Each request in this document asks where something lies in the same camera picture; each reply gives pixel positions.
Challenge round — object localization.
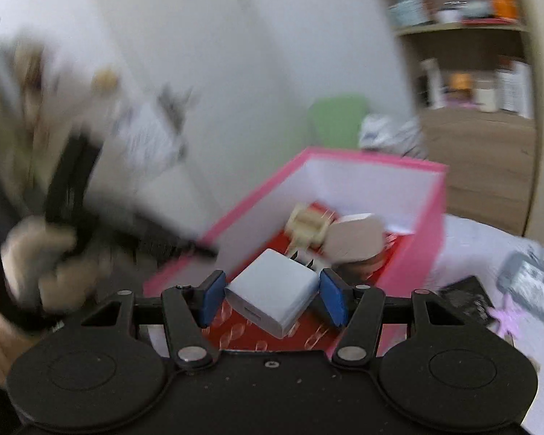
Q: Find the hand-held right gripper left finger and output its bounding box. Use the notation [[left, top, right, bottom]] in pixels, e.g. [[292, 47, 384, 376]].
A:
[[81, 270, 227, 369]]

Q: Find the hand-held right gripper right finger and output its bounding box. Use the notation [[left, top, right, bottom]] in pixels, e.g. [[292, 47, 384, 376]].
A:
[[320, 268, 467, 367]]

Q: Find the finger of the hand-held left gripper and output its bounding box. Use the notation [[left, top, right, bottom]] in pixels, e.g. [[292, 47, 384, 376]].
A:
[[136, 220, 218, 261]]

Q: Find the white charger plug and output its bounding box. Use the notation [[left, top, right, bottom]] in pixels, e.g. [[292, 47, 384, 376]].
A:
[[224, 248, 320, 340]]

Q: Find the pink-gold compact case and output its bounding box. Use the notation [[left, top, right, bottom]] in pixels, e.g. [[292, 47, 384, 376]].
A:
[[322, 213, 386, 268]]

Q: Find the pink cardboard box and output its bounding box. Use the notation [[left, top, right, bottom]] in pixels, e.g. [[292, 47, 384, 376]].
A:
[[143, 146, 449, 359]]

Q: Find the black battery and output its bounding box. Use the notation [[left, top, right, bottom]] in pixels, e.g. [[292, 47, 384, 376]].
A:
[[437, 275, 493, 327]]

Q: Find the person's left hand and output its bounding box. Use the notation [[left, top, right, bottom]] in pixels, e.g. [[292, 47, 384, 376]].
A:
[[2, 217, 91, 315]]

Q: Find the white printed tote bag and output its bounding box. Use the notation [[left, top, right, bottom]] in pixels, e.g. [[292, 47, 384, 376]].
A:
[[113, 84, 195, 173]]

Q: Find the white patterned table cloth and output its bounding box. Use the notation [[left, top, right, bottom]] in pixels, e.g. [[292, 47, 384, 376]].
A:
[[435, 215, 544, 435]]

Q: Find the white plastic bag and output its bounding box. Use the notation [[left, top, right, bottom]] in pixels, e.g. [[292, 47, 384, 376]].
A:
[[359, 115, 429, 159]]

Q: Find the purple star hair clip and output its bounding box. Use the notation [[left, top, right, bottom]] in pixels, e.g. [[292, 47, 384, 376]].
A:
[[487, 297, 527, 338]]

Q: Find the green chair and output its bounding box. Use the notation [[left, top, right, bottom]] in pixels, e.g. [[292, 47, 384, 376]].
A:
[[309, 95, 370, 150]]

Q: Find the wooden shelf unit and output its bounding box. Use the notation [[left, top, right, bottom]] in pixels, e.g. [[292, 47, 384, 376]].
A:
[[385, 0, 540, 236]]

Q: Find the grey labelled router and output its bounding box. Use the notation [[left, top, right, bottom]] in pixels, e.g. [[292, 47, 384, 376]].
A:
[[496, 250, 544, 324]]

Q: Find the white round jar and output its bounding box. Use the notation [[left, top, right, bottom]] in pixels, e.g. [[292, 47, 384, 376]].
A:
[[474, 79, 497, 112]]

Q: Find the tall white cylinder bottle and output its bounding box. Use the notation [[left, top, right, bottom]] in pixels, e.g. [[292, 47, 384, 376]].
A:
[[512, 61, 533, 114]]

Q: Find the teal labelled pump jar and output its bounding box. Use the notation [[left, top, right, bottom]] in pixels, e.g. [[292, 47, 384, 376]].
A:
[[390, 0, 429, 25]]

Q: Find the orange paper cup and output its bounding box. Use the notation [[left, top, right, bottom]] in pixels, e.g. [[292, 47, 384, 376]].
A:
[[481, 0, 515, 21]]

